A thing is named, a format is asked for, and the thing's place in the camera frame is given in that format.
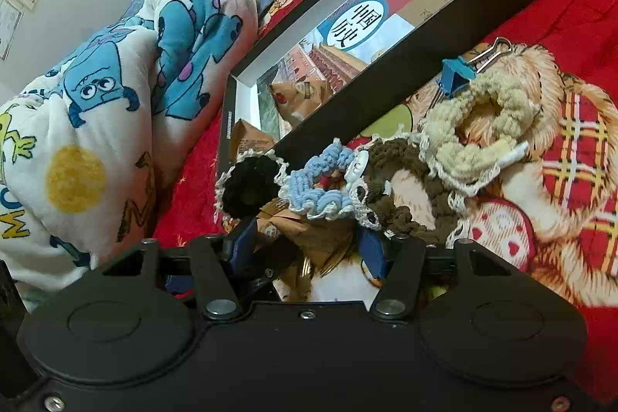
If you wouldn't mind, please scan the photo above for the beige lace-trimmed scrunchie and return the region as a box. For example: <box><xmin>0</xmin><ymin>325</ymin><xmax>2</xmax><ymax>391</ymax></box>
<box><xmin>419</xmin><ymin>67</ymin><xmax>546</xmax><ymax>201</ymax></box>

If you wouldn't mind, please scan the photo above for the brown snack packet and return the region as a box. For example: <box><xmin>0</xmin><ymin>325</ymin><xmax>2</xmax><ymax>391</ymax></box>
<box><xmin>268</xmin><ymin>76</ymin><xmax>335</xmax><ymax>124</ymax></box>
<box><xmin>232</xmin><ymin>119</ymin><xmax>277</xmax><ymax>163</ymax></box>
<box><xmin>256</xmin><ymin>197</ymin><xmax>368</xmax><ymax>302</ymax></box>

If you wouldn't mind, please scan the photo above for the blue binder clip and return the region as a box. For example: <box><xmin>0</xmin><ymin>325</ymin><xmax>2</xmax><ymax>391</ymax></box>
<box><xmin>437</xmin><ymin>36</ymin><xmax>515</xmax><ymax>97</ymax></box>

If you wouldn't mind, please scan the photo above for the pale wall certificate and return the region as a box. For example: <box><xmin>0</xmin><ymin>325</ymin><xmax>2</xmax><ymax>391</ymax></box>
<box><xmin>0</xmin><ymin>0</ymin><xmax>23</xmax><ymax>61</ymax></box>

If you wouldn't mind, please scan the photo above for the colourful textbook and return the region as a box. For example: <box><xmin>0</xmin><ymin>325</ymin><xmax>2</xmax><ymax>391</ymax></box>
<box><xmin>258</xmin><ymin>0</ymin><xmax>493</xmax><ymax>137</ymax></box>

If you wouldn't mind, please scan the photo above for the red printed plush blanket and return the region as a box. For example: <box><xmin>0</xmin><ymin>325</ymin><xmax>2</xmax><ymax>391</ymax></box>
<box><xmin>154</xmin><ymin>0</ymin><xmax>618</xmax><ymax>393</ymax></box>

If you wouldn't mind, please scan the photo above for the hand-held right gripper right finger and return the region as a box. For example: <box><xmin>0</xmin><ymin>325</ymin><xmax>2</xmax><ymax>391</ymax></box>
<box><xmin>358</xmin><ymin>229</ymin><xmax>519</xmax><ymax>324</ymax></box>

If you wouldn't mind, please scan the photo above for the white cartoon monster quilt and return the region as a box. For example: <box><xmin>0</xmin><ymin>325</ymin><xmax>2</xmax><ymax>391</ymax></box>
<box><xmin>0</xmin><ymin>0</ymin><xmax>267</xmax><ymax>312</ymax></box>

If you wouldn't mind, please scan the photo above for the brown lace-trimmed scrunchie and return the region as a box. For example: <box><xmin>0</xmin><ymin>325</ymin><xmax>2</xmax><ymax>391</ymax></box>
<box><xmin>351</xmin><ymin>133</ymin><xmax>465</xmax><ymax>245</ymax></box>

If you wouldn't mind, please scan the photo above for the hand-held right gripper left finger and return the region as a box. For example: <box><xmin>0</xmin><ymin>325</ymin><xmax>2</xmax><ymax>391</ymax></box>
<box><xmin>101</xmin><ymin>218</ymin><xmax>260</xmax><ymax>322</ymax></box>

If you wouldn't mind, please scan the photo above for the black lace-trimmed scrunchie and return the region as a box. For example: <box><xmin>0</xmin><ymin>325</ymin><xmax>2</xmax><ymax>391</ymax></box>
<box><xmin>215</xmin><ymin>150</ymin><xmax>290</xmax><ymax>220</ymax></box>

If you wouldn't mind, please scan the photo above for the white hair clip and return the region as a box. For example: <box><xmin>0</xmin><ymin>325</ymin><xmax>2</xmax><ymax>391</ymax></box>
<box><xmin>487</xmin><ymin>139</ymin><xmax>532</xmax><ymax>168</ymax></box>

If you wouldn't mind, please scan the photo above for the light blue lace-trimmed scrunchie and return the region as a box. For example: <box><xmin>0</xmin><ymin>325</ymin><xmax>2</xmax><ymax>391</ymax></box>
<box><xmin>277</xmin><ymin>142</ymin><xmax>359</xmax><ymax>220</ymax></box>

